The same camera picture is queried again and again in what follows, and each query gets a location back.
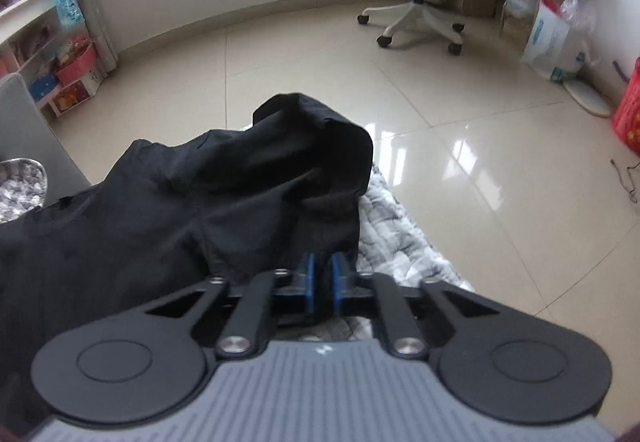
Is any white oval pad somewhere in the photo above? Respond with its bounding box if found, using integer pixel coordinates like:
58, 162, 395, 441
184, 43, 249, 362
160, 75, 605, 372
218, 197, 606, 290
564, 79, 613, 119

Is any blue patterned hanging bag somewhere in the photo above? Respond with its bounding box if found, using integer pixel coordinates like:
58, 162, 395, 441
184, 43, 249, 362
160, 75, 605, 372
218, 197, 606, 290
50, 0, 86, 25

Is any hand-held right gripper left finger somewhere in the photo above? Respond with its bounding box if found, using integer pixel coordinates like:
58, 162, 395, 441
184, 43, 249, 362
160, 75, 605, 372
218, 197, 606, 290
142, 253, 318, 359

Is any white bookshelf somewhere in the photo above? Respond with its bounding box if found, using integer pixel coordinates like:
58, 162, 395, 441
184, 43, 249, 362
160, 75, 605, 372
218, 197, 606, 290
0, 0, 106, 120

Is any white cardboard box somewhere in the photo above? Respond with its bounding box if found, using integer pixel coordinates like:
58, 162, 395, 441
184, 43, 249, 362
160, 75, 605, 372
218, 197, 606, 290
521, 0, 586, 82

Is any black floor cable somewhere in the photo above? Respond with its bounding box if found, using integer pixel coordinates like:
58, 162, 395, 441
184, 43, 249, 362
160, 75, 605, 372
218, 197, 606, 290
610, 159, 640, 203

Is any pink basket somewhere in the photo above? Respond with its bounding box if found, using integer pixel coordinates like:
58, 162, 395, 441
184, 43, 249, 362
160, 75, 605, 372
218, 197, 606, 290
55, 42, 98, 85

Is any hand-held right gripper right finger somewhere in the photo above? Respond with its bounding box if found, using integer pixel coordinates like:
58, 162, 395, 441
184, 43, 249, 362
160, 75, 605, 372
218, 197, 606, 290
330, 252, 501, 359

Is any grey quilted blanket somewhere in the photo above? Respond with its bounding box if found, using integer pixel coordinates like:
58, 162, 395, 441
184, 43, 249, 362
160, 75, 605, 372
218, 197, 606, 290
0, 159, 476, 343

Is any clear plastic bag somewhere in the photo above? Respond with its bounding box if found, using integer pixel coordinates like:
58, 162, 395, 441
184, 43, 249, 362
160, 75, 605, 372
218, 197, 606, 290
560, 0, 596, 30

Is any black t-shirt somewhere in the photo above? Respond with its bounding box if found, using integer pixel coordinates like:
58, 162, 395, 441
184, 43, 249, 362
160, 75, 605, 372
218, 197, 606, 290
0, 92, 375, 423

